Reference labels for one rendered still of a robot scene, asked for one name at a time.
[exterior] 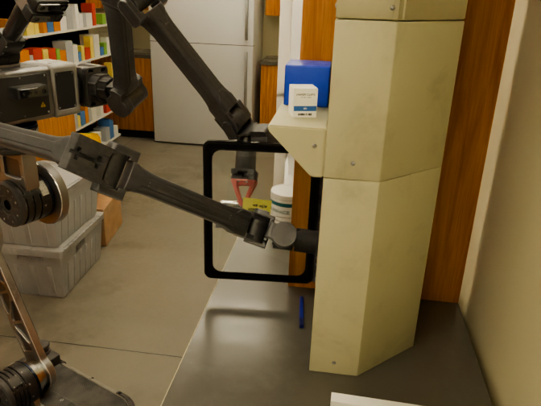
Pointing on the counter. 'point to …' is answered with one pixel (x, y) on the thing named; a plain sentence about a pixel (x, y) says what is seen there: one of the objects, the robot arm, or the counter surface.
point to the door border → (212, 222)
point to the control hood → (303, 138)
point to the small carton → (303, 101)
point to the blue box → (319, 68)
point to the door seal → (209, 221)
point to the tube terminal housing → (380, 186)
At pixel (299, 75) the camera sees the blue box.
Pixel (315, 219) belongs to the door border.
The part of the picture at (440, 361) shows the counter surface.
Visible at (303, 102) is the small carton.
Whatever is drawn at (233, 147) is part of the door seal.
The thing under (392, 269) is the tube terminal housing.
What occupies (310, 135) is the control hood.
